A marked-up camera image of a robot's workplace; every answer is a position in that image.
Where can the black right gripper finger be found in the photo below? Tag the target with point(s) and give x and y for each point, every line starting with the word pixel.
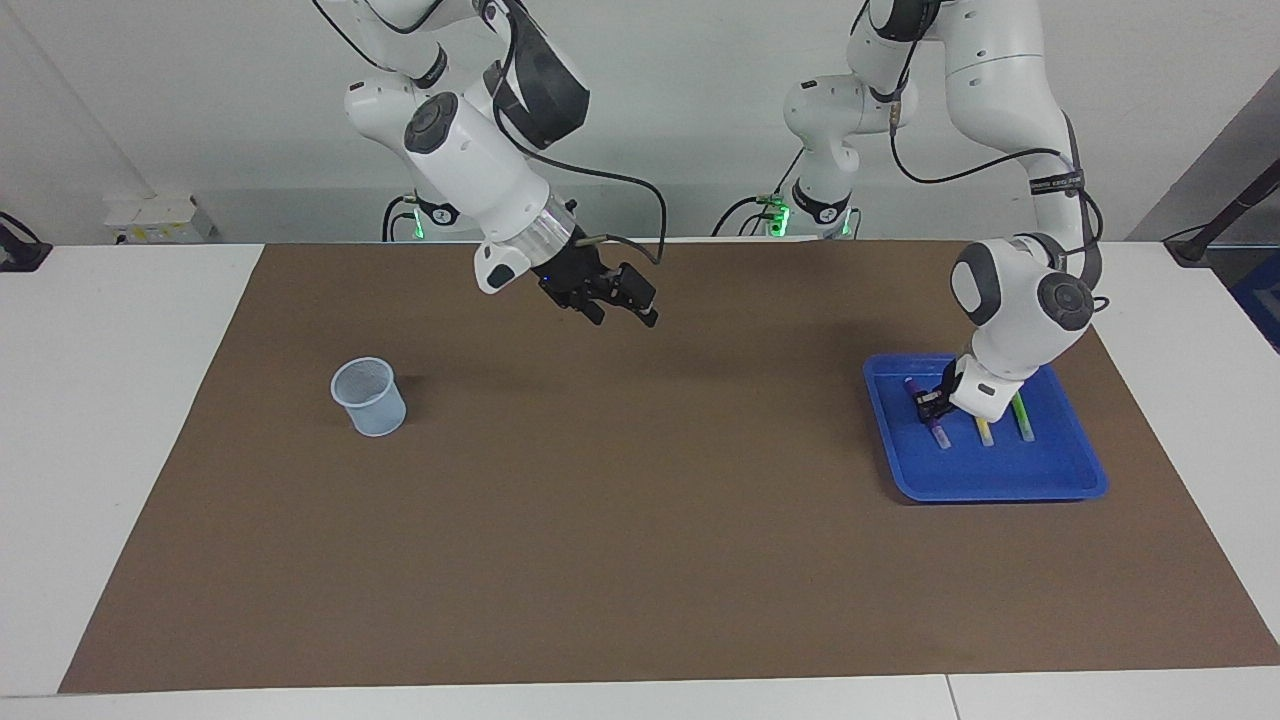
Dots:
pixel 592 310
pixel 638 295

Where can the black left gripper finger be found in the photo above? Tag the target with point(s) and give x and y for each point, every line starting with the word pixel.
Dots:
pixel 942 408
pixel 924 405

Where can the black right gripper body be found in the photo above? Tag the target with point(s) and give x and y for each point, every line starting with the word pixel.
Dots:
pixel 575 275

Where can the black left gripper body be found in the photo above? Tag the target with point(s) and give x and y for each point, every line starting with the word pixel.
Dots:
pixel 950 380

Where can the purple pen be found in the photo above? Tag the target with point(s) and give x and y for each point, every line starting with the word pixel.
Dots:
pixel 938 436

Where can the yellow pen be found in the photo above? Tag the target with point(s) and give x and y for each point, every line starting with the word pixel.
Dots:
pixel 985 432

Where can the green pen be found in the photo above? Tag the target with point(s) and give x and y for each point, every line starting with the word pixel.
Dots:
pixel 1024 425

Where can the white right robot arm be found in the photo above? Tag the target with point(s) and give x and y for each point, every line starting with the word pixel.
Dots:
pixel 480 160

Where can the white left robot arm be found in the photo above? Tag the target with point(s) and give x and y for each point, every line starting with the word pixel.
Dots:
pixel 1000 90

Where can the blue plastic tray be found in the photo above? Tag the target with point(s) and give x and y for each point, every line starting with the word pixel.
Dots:
pixel 1000 470

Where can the light blue mesh cup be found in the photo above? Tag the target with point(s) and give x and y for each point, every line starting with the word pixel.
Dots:
pixel 375 415

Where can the brown table mat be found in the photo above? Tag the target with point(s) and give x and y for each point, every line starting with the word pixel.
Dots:
pixel 640 550

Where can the blue crate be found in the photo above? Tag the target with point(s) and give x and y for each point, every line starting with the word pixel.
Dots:
pixel 1262 300

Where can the black stand pole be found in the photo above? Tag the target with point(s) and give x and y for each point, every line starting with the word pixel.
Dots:
pixel 1235 210

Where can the black table clamp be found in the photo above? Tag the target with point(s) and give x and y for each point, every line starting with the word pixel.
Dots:
pixel 20 255

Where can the white wall socket box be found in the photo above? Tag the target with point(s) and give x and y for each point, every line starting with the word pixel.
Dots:
pixel 150 220

